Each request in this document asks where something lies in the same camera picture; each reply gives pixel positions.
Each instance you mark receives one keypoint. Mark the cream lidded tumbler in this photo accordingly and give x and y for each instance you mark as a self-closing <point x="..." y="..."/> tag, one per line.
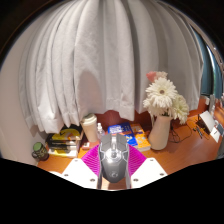
<point x="90" y="128"/>

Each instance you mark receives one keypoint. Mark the red flat book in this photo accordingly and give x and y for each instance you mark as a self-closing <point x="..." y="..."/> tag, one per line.
<point x="88" y="145"/>

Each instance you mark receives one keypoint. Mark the white tilted desk device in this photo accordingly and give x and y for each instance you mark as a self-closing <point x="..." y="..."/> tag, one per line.
<point x="207" y="120"/>

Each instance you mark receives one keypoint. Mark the white ceramic jug vase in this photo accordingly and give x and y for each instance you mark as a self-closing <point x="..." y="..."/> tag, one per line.
<point x="160" y="133"/>

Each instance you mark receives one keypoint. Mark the dark green mug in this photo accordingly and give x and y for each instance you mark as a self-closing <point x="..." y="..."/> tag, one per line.
<point x="40" y="151"/>

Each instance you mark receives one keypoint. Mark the blue cover book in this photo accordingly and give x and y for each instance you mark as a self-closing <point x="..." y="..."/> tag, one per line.
<point x="125" y="130"/>

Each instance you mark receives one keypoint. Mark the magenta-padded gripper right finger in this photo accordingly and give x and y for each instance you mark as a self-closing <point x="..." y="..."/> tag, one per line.
<point x="148" y="171"/>

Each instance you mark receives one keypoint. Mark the yellow black cover book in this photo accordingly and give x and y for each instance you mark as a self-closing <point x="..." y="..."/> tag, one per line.
<point x="68" y="135"/>

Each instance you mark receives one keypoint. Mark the clear pump bottle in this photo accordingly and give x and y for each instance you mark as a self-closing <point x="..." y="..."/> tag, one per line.
<point x="100" y="133"/>

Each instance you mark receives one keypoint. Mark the white daisy bouquet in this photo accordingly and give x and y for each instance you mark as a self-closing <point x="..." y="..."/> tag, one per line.
<point x="161" y="95"/>

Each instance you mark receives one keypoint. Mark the dark grey computer mouse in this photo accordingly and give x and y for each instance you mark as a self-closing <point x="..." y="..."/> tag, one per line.
<point x="114" y="160"/>

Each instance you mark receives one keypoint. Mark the white-edged thick book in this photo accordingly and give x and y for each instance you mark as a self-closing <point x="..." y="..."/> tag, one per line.
<point x="63" y="153"/>

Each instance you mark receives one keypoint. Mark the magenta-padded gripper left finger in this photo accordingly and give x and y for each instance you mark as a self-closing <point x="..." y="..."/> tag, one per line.
<point x="78" y="171"/>

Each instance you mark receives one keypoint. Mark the dark thick book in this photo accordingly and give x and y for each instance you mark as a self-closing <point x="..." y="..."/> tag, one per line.
<point x="61" y="144"/>

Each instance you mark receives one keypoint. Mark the white pleated curtain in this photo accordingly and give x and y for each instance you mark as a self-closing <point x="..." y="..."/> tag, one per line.
<point x="100" y="50"/>

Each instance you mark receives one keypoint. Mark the pink flower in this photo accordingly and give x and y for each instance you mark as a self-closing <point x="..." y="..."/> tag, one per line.
<point x="151" y="76"/>

